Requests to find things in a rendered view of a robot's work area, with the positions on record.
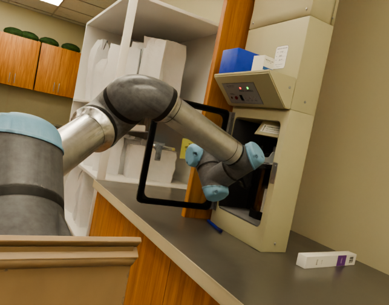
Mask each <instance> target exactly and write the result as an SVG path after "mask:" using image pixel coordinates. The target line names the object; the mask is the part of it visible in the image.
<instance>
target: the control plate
mask: <svg viewBox="0 0 389 305"><path fill-rule="evenodd" d="M222 85H223V87H224V89H225V91H226V93H227V95H228V97H229V99H230V101H231V103H248V104H262V105H264V104H263V101H262V100H261V98H260V95H259V93H258V91H257V89H256V87H255V84H254V83H253V82H241V83H225V84H222ZM239 87H241V89H240V88H239ZM246 87H248V88H249V89H247V88H246ZM239 95H242V97H243V99H244V100H241V98H240V96H239ZM231 96H232V97H233V99H232V98H231ZM235 96H237V98H238V99H237V100H236V98H235ZM254 96H255V99H254V98H253V97H254ZM245 97H247V99H245ZM249 97H251V99H250V98H249Z"/></svg>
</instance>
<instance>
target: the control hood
mask: <svg viewBox="0 0 389 305"><path fill-rule="evenodd" d="M214 78H215V80H216V81H217V84H218V86H219V87H220V90H221V92H222V93H223V95H224V97H225V99H226V101H227V103H228V104H229V105H231V106H236V107H257V108H278V109H289V108H290V106H291V102H292V97H293V91H294V87H295V82H296V78H294V77H291V76H288V75H285V74H282V73H279V72H276V71H273V70H256V71H242V72H234V73H219V74H214ZM241 82H253V83H254V84H255V87H256V89H257V91H258V93H259V95H260V98H261V100H262V101H263V104H264V105H262V104H248V103H231V101H230V99H229V97H228V95H227V93H226V91H225V89H224V87H223V85H222V84H225V83H241Z"/></svg>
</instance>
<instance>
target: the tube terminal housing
mask: <svg viewBox="0 0 389 305"><path fill-rule="evenodd" d="M332 33H333V26H332V25H330V24H328V23H325V22H323V21H321V20H319V19H316V18H314V17H313V16H306V17H303V18H298V19H293V20H290V21H286V22H280V23H277V24H273V25H268V26H265V27H260V28H256V29H253V30H249V32H248V36H247V42H246V48H245V50H247V51H250V52H253V53H256V54H258V55H266V56H268V57H271V58H273V59H274V57H275V52H276V47H278V46H282V45H289V49H288V52H287V57H286V63H285V67H284V68H282V69H274V70H273V71H276V72H279V73H282V74H285V75H288V76H291V77H294V78H296V82H295V87H294V91H293V97H292V102H291V106H290V108H289V109H278V108H257V107H236V106H234V107H233V110H232V112H233V113H235V118H234V123H235V120H236V119H241V120H245V121H249V122H253V123H259V124H262V122H263V121H264V120H265V121H271V122H279V123H280V124H281V127H280V131H279V136H278V141H277V145H276V150H275V156H274V160H273V163H274V162H276V163H278V167H277V171H276V176H275V181H274V184H271V183H269V185H268V188H267V194H266V199H265V202H264V208H263V213H262V217H261V223H260V225H259V226H258V227H256V226H254V225H252V224H250V223H248V222H246V221H244V220H242V219H240V218H238V217H236V216H234V215H232V214H230V213H228V212H226V211H224V210H222V209H220V208H219V205H218V202H217V208H216V211H215V210H212V215H211V222H213V223H214V224H215V225H216V226H218V227H219V228H221V229H222V230H224V231H226V232H227V233H229V234H231V235H233V236H234V237H236V238H237V239H239V240H241V241H243V242H245V243H246V244H248V245H249V246H251V247H253V248H254V249H256V250H258V251H260V252H286V247H287V242H288V239H289V233H290V228H291V224H292V219H293V214H294V210H295V205H296V199H297V196H298V191H299V186H300V182H301V177H302V172H303V168H304V163H305V159H306V154H307V148H308V145H309V140H310V135H311V131H312V126H313V121H314V117H315V111H316V106H317V103H318V97H319V92H320V89H321V84H322V78H323V75H324V69H325V64H326V60H327V55H328V52H329V46H330V41H331V38H332ZM233 129H234V124H233V128H232V133H233ZM232 133H231V136H232Z"/></svg>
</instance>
